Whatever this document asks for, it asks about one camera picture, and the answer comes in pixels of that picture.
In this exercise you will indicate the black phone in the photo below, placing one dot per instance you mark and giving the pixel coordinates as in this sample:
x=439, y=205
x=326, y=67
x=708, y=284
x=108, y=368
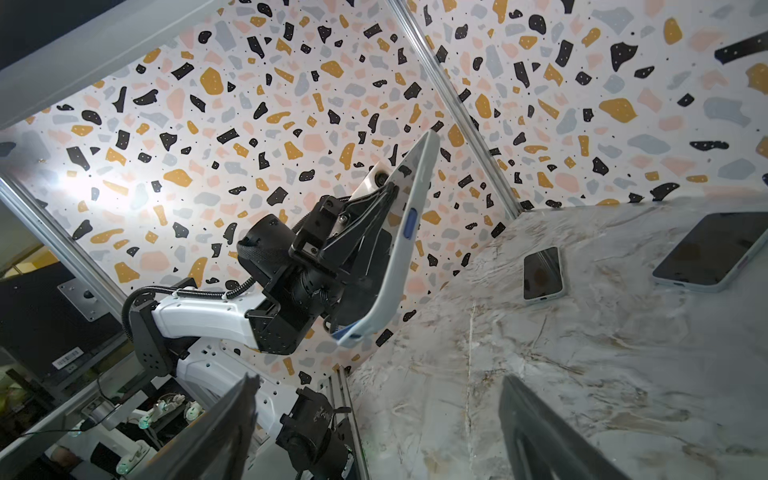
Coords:
x=714, y=252
x=543, y=276

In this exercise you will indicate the middle black phone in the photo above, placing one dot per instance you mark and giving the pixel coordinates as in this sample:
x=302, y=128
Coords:
x=714, y=252

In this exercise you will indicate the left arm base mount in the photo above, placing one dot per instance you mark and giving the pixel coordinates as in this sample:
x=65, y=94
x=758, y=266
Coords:
x=317, y=437

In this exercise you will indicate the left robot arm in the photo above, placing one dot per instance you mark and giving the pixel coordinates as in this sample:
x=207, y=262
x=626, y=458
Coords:
x=177, y=330

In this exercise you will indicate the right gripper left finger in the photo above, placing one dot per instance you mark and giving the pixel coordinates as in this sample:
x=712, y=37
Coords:
x=216, y=445

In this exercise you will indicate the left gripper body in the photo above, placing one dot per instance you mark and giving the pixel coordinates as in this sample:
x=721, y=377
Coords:
x=285, y=262

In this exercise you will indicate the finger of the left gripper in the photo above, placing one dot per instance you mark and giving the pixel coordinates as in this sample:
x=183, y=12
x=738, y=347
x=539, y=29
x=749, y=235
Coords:
x=364, y=216

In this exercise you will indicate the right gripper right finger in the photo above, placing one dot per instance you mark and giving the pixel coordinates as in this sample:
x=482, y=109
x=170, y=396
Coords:
x=541, y=445

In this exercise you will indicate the left black phone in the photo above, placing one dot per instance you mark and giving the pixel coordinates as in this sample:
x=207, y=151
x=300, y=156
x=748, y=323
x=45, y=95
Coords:
x=543, y=276

